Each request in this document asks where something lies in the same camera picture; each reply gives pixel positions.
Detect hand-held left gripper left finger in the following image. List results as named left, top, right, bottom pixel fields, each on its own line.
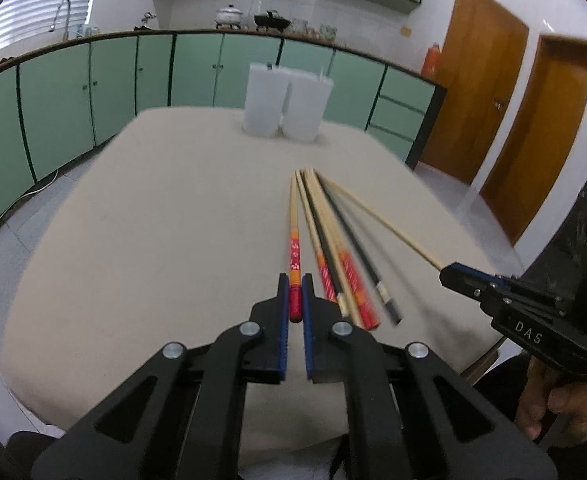
left=30, top=272, right=290, bottom=480

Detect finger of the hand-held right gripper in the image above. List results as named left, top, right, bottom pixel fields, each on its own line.
left=452, top=262, right=567, bottom=312
left=440, top=266, right=505, bottom=307

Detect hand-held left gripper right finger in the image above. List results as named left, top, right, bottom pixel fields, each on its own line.
left=301, top=272, right=557, bottom=480

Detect plain bamboo chopstick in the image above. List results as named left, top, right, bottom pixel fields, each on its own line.
left=315, top=170, right=445, bottom=272
left=301, top=170, right=365, bottom=330

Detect red orange patterned chopstick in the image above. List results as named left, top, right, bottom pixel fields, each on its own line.
left=307, top=169, right=378, bottom=332
left=288, top=175, right=304, bottom=323

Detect brown chopsticks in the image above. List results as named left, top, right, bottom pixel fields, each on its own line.
left=295, top=171, right=338, bottom=303

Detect black chopstick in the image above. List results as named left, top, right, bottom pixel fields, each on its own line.
left=303, top=172, right=350, bottom=318
left=317, top=175, right=404, bottom=326

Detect white plastic cup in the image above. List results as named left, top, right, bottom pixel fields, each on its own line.
left=282, top=71, right=334, bottom=142
left=243, top=62, right=290, bottom=136

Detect person's right hand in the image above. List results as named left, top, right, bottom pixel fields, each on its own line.
left=517, top=360, right=587, bottom=448

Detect person's dark clothing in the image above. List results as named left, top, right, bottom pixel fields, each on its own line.
left=473, top=352, right=531, bottom=418

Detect brown wooden door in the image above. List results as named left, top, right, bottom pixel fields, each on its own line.
left=421, top=0, right=530, bottom=186
left=481, top=34, right=587, bottom=246

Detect green kitchen base cabinets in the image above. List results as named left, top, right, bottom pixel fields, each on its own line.
left=0, top=30, right=448, bottom=256

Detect row of glass jars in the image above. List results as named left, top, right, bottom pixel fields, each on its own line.
left=290, top=19, right=337, bottom=41

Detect black wok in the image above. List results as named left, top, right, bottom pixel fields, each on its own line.
left=254, top=10, right=291, bottom=32

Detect white cooking pot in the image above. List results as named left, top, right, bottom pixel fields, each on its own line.
left=216, top=5, right=244, bottom=28

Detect metal sink faucet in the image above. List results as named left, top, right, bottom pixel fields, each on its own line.
left=50, top=0, right=71, bottom=41

